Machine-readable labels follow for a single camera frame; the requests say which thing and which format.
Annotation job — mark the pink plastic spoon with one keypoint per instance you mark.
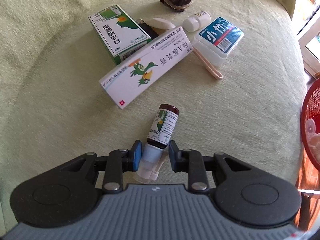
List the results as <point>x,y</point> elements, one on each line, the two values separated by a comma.
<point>211,69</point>

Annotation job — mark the small white pill bottle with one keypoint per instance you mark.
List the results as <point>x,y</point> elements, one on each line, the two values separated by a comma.
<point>196,21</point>

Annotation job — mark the clear box blue label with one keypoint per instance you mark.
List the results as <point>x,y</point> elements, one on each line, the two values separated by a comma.
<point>217,40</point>

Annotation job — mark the green white medicine box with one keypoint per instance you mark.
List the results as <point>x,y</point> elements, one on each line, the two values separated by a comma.
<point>121,35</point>

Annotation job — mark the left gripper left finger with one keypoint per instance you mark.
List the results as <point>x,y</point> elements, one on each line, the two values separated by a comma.
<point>120,161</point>

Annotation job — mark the white sliding window frame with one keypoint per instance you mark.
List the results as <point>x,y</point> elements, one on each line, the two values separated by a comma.
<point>308,39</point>

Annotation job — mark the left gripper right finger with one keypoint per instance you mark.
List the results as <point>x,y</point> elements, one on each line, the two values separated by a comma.
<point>190,162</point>

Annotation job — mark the white oval soap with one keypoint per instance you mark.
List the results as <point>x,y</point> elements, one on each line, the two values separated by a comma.
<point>160,23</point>

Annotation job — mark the light green sofa cover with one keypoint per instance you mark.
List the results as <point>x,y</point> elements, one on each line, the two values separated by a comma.
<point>53,108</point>

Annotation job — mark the clear plastic cup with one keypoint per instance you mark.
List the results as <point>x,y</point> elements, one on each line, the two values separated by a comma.
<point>310,128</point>

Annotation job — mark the brown nasal spray bottle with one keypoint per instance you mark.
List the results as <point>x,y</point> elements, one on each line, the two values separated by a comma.
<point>154,154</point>

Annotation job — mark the black lighter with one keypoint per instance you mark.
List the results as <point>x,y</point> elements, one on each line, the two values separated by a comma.
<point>147,29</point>

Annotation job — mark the red plastic mesh basket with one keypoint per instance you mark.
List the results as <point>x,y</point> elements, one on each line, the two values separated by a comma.
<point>310,110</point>

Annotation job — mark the long white parrot box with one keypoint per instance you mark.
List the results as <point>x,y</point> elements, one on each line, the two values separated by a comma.
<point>139,71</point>

